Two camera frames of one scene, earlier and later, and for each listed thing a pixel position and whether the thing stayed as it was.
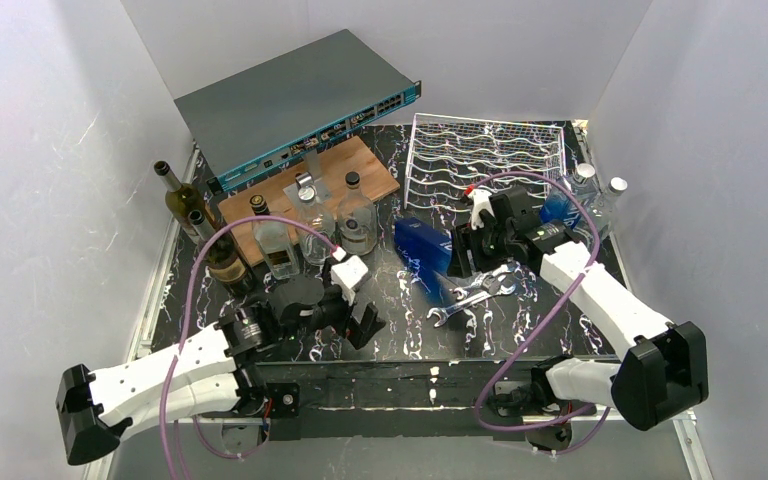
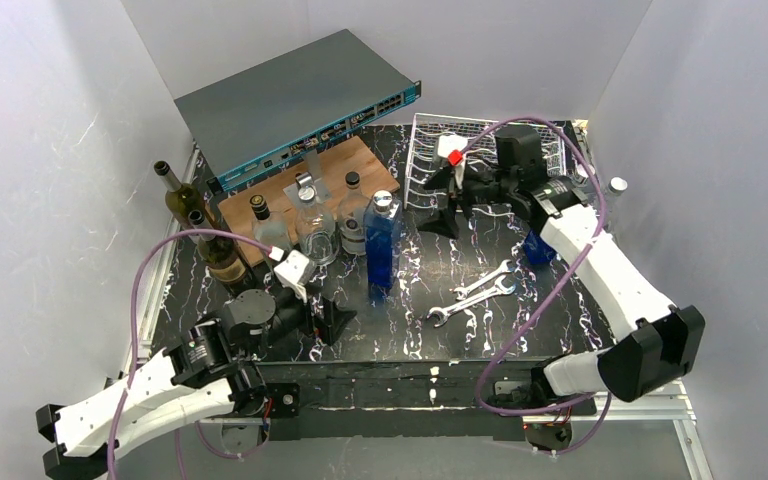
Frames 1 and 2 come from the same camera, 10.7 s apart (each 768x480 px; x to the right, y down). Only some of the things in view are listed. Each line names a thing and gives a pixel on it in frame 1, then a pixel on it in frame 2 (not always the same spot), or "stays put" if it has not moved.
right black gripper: (466, 249) → (462, 188)
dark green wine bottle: (225, 261) stays put
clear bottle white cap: (315, 213) stays put
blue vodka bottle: (427, 252) → (383, 227)
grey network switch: (280, 109) stays put
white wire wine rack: (452, 157) stays put
